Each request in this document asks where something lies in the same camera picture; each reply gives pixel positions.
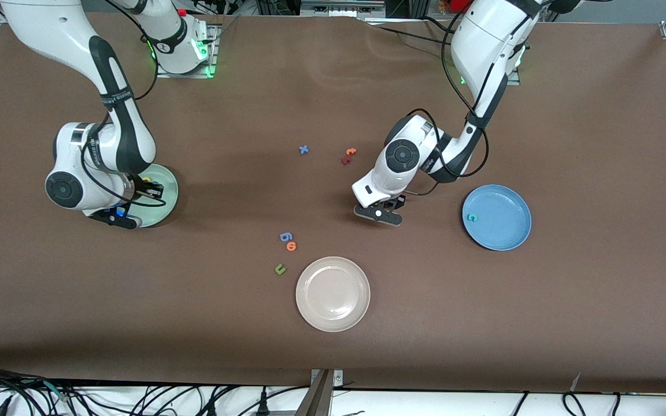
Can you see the brown table mat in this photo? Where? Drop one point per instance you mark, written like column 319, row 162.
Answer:
column 78, row 300

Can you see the metal table edge bracket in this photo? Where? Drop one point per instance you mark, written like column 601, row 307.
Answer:
column 321, row 396

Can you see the white paper tag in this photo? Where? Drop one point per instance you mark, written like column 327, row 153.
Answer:
column 576, row 381

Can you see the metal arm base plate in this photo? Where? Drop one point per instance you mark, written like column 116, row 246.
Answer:
column 214, row 63
column 515, row 78

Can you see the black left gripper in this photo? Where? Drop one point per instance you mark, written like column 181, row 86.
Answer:
column 400, row 200

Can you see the beige plate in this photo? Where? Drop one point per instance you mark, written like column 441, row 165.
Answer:
column 333, row 294

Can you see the silver metal device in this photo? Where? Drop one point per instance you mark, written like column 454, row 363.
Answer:
column 341, row 7

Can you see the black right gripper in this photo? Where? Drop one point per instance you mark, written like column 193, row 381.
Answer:
column 138, row 191

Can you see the blue foam number six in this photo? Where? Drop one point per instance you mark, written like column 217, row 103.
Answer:
column 282, row 236

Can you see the blue plate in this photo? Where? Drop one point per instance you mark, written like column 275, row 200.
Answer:
column 506, row 214

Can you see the red box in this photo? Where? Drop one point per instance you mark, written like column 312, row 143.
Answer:
column 459, row 4

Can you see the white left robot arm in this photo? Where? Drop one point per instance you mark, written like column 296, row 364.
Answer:
column 483, row 40

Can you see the green plate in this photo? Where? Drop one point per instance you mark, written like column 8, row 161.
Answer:
column 165, row 208

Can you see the green foam letter u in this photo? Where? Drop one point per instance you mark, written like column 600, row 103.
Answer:
column 278, row 270

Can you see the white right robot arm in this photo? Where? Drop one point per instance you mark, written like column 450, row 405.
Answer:
column 38, row 23

